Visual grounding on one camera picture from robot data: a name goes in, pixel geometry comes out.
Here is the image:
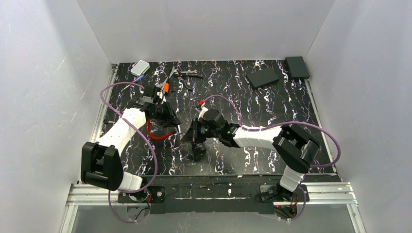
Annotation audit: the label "black padlock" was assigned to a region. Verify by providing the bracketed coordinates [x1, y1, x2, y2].
[191, 142, 206, 162]

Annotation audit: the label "red cable lock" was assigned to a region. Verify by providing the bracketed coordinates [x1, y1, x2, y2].
[146, 119, 182, 141]

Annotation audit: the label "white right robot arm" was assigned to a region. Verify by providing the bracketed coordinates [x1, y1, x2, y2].
[182, 109, 320, 202]

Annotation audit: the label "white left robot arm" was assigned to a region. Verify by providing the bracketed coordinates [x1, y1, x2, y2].
[81, 84, 181, 193]

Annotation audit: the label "black comb piece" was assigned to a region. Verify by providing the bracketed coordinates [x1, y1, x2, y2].
[169, 80, 179, 93]

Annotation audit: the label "red blue screwdriver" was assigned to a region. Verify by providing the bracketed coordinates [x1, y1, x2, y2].
[133, 74, 145, 83]

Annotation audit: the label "white rectangular box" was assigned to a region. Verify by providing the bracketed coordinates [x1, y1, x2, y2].
[130, 60, 150, 76]

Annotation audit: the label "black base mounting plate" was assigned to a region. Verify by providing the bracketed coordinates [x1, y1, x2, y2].
[118, 175, 310, 214]

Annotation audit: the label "flat black plate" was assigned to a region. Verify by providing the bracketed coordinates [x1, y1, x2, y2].
[246, 67, 279, 89]

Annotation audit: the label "black box in corner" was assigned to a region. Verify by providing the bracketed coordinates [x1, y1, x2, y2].
[285, 56, 310, 80]

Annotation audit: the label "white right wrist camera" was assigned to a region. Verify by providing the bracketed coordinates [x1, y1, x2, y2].
[195, 100, 208, 118]

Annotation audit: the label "orange handled tool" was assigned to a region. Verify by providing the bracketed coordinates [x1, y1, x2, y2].
[160, 67, 177, 95]

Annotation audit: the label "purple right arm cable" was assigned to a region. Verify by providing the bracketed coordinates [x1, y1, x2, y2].
[203, 94, 342, 221]

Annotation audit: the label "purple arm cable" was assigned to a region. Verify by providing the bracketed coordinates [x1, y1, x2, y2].
[100, 82, 159, 224]
[203, 94, 342, 221]

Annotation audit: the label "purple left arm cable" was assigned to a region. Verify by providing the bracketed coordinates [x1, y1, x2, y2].
[100, 82, 159, 224]

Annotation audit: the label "black handled pliers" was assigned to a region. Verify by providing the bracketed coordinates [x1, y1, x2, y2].
[180, 70, 203, 79]

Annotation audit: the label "aluminium frame rail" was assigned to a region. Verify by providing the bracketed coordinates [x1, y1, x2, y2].
[71, 78, 357, 214]

